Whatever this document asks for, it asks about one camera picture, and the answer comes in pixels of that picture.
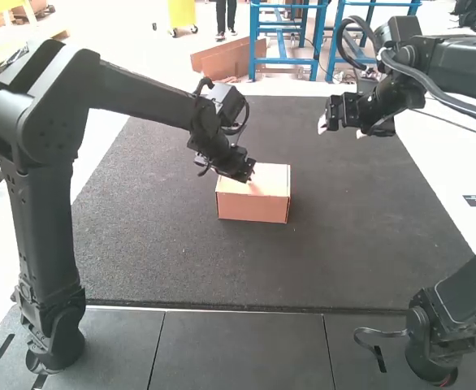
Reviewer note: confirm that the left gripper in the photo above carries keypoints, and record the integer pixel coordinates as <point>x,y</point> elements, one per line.
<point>237,165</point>

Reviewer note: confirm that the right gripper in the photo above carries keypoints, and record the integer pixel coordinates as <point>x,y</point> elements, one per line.
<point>343,111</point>

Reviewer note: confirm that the cardboard box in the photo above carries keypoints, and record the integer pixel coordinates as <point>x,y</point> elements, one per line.
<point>254,205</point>

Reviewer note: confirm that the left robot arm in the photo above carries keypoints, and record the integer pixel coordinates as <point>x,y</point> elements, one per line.
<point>43,183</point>

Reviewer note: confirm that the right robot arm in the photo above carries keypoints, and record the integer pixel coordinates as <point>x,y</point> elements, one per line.
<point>457,65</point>

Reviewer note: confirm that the black mat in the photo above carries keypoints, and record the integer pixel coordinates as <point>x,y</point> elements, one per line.
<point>161,243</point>

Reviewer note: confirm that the brown wooden boards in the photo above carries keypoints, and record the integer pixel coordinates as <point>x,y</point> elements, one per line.
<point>230,59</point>

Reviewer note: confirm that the person's legs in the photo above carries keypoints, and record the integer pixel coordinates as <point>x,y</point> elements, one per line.
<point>226,18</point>

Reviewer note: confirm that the dark base panel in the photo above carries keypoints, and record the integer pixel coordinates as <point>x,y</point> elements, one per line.
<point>360,365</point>
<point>112,349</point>
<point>242,353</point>

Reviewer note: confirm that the small black card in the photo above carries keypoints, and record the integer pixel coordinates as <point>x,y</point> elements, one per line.
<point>474,200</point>

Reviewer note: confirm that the yellow cart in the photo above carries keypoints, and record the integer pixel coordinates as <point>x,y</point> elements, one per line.
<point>182,14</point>

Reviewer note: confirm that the wooden pallet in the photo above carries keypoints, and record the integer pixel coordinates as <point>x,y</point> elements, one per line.
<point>2,24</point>

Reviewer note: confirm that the blue metal frame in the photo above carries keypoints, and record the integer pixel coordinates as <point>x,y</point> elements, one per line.
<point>286,63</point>
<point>335,40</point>

